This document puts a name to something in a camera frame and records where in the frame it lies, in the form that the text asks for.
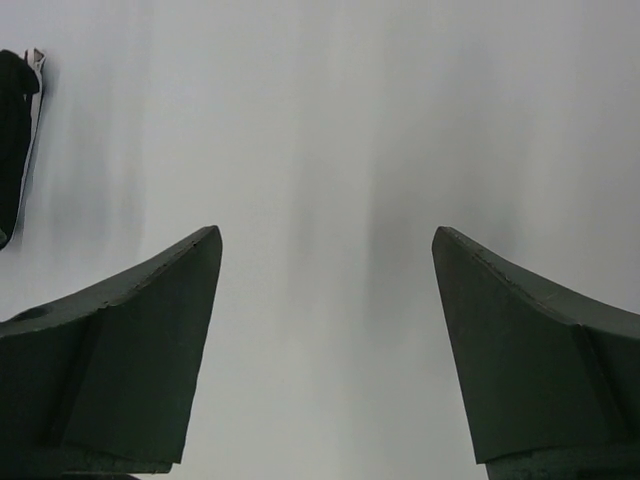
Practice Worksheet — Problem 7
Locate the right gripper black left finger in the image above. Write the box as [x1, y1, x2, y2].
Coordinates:
[1, 226, 221, 474]

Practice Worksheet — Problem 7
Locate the black tank top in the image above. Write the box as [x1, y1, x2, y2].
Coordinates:
[1, 48, 45, 246]

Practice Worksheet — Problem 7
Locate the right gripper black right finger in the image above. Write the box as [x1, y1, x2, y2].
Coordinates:
[432, 226, 639, 479]

